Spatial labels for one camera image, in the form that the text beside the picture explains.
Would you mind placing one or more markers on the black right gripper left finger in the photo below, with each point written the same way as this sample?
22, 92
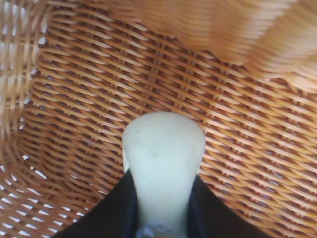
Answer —
114, 215

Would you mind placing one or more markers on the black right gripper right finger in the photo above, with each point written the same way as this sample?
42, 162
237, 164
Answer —
213, 218

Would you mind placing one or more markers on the pale yellow egg yolk pastry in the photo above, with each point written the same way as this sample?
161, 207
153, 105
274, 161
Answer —
163, 161

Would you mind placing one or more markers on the brown woven wicker basket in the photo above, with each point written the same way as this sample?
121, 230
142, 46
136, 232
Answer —
223, 99

